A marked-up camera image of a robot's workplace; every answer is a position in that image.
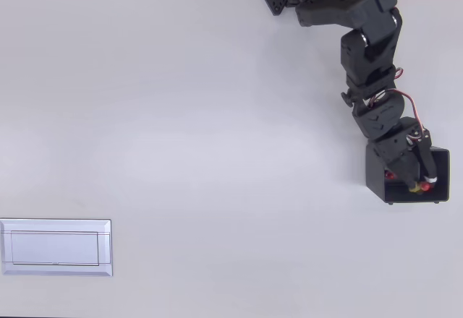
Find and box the black open box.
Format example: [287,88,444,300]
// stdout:
[365,142,451,206]

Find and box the red white servo cable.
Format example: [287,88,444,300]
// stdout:
[368,87,427,146]

